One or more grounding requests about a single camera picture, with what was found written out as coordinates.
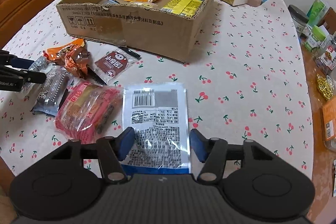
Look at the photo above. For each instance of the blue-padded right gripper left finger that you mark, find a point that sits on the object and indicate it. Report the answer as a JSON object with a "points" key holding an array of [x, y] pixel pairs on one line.
{"points": [[111, 152]]}

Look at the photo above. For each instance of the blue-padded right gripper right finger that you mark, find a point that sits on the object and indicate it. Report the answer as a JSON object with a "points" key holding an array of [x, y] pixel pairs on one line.
{"points": [[212, 153]]}

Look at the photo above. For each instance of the silver dark snack packet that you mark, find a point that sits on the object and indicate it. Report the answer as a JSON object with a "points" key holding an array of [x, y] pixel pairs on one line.
{"points": [[53, 91]]}

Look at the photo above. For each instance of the pink sausage snack packet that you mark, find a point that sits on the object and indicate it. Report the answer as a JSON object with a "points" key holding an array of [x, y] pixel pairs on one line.
{"points": [[86, 110]]}

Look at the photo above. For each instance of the white blue snack packet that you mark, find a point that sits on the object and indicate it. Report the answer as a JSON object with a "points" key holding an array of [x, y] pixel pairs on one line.
{"points": [[158, 115]]}

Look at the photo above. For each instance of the orange brown snack packet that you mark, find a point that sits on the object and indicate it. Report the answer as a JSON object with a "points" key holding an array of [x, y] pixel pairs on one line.
{"points": [[74, 57]]}

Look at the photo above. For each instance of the maroon pig snack packet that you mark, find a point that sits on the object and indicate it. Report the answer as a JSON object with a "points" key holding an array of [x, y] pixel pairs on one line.
{"points": [[107, 66]]}

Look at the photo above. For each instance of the small silver packet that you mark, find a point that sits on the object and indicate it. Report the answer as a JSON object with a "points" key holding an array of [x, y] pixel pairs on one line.
{"points": [[42, 64]]}

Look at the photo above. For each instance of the wooden chair at left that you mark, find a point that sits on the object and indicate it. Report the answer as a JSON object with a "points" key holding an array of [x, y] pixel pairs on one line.
{"points": [[16, 13]]}

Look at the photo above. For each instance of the orange labelled box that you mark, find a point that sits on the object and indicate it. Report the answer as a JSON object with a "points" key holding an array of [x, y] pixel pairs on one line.
{"points": [[329, 115]]}

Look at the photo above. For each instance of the gold ornament coaster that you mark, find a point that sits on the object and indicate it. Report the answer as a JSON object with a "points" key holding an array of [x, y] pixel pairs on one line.
{"points": [[324, 88]]}

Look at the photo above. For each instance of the cardboard box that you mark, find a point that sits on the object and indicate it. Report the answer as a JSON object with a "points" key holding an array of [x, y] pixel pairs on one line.
{"points": [[149, 28]]}

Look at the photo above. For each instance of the clear jar with pens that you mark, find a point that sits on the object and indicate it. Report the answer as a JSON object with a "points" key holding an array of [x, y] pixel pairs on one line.
{"points": [[325, 55]]}

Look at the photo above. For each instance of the green lid bottle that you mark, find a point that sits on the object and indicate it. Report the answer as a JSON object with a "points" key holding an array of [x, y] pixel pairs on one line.
{"points": [[316, 37]]}

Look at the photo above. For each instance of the yellow snack packet in box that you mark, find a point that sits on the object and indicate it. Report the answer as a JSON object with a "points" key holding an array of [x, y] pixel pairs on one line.
{"points": [[186, 8]]}

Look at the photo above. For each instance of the dark lid glass jar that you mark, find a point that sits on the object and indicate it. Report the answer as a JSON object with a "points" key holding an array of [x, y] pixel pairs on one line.
{"points": [[299, 18]]}

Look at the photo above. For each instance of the green white carton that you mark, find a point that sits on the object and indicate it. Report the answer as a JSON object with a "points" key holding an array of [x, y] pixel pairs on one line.
{"points": [[316, 12]]}

